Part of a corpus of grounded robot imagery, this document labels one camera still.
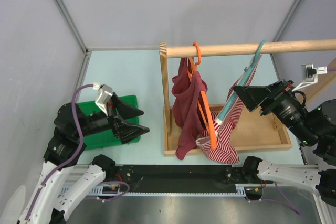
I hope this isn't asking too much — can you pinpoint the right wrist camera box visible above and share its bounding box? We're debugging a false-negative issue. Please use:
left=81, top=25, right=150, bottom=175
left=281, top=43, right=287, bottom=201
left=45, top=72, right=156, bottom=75
left=293, top=63, right=328, bottom=91

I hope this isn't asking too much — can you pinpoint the white slotted cable duct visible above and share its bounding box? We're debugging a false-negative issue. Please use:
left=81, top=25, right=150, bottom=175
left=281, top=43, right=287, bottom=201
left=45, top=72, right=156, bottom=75
left=60, top=183, right=249, bottom=197

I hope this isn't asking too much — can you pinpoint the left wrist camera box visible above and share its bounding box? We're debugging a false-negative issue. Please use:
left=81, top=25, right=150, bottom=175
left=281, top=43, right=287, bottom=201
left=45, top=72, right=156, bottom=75
left=94, top=84, right=113, bottom=116

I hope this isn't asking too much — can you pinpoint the orange plastic hanger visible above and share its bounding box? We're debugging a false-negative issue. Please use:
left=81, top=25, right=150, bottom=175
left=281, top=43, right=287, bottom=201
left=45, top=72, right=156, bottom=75
left=187, top=42, right=217, bottom=150

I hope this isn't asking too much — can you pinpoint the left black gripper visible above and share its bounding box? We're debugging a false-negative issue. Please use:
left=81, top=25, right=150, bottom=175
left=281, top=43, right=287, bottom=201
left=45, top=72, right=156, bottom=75
left=76, top=91, right=150, bottom=142

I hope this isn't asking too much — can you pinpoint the wooden clothes rack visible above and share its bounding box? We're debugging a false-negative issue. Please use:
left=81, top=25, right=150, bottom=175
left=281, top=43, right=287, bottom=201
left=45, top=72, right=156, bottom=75
left=159, top=39, right=335, bottom=156

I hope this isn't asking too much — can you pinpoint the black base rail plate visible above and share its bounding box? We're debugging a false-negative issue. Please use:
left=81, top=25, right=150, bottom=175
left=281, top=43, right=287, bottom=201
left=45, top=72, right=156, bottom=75
left=104, top=165, right=263, bottom=195

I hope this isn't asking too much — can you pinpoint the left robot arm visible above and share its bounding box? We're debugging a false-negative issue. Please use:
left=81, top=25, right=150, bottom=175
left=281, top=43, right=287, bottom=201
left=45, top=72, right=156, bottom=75
left=17, top=90, right=149, bottom=223

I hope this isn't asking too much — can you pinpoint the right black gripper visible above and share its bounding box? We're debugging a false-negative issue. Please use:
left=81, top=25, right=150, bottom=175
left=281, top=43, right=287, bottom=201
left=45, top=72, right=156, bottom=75
left=229, top=77, right=316, bottom=145

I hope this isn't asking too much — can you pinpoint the red white striped tank top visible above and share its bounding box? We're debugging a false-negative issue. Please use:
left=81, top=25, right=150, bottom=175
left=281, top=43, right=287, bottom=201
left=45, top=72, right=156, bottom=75
left=195, top=56, right=262, bottom=165

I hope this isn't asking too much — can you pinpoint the maroon tank top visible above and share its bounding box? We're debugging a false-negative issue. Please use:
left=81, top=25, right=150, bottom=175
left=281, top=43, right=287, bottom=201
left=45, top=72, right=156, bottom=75
left=172, top=58, right=207, bottom=160

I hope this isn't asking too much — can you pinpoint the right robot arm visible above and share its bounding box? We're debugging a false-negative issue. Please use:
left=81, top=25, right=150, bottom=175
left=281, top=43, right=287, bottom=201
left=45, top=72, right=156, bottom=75
left=233, top=80, right=335, bottom=206

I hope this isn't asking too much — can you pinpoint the teal plastic hanger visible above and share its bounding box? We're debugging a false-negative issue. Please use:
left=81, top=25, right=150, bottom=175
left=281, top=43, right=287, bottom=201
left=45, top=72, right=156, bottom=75
left=215, top=40, right=266, bottom=125

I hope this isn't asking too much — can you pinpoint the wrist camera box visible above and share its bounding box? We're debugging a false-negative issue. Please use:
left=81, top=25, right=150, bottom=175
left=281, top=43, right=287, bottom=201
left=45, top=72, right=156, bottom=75
left=293, top=63, right=328, bottom=91
left=94, top=84, right=113, bottom=116

